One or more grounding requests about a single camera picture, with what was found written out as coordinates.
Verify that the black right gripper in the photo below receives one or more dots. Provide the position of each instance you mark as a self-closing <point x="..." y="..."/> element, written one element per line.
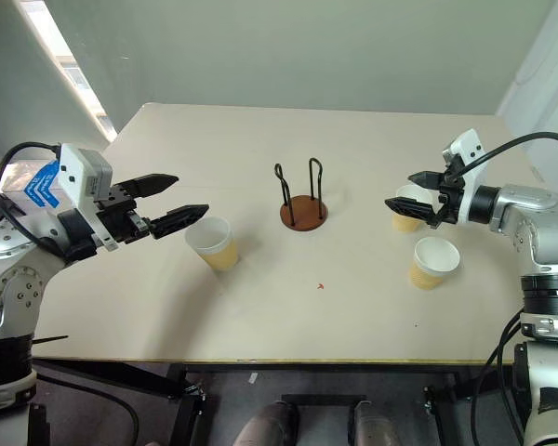
<point x="452" y="195"/>

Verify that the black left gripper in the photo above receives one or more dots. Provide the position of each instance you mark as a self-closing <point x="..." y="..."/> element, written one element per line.
<point x="121" y="218"/>

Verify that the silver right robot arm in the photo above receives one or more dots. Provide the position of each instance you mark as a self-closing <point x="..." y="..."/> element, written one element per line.
<point x="537" y="209"/>

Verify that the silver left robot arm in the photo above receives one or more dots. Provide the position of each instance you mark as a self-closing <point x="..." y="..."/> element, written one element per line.
<point x="17" y="288"/>

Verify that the tan paper cup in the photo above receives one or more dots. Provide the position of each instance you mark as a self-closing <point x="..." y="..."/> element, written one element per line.
<point x="214" y="241"/>
<point x="407" y="223"/>
<point x="434" y="260"/>

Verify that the grey box with blue label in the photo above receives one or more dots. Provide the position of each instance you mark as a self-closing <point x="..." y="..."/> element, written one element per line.
<point x="32" y="186"/>

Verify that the bright window strip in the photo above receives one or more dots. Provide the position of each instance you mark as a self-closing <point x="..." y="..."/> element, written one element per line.
<point x="81" y="88"/>

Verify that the small white floor tag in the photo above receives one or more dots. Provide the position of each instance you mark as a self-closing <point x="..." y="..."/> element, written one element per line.
<point x="252" y="377"/>

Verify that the dark rounded shape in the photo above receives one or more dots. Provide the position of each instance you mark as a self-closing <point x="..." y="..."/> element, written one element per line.
<point x="267" y="425"/>
<point x="376" y="427"/>

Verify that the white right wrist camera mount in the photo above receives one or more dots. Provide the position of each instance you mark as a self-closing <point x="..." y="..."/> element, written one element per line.
<point x="467" y="146"/>

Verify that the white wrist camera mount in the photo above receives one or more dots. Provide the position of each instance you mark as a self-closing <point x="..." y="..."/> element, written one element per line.
<point x="76" y="172"/>
<point x="467" y="146"/>

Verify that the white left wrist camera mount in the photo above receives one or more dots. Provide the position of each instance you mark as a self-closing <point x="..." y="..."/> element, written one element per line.
<point x="76" y="172"/>

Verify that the black metal table frame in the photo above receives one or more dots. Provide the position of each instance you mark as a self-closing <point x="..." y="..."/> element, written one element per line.
<point x="121" y="377"/>

